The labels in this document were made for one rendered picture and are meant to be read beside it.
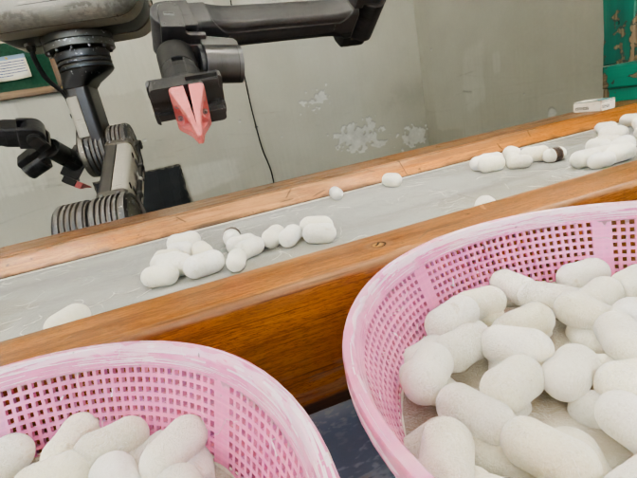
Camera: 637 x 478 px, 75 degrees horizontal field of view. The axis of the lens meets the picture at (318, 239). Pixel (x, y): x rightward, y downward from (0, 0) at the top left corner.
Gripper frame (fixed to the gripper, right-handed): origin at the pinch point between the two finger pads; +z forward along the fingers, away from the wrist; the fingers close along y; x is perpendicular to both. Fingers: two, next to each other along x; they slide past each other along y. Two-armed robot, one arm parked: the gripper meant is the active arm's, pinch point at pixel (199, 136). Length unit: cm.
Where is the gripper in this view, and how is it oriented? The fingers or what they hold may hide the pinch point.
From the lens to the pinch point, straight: 58.9
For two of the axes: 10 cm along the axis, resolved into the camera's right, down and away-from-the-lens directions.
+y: 9.4, -2.6, 2.4
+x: -0.4, 5.9, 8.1
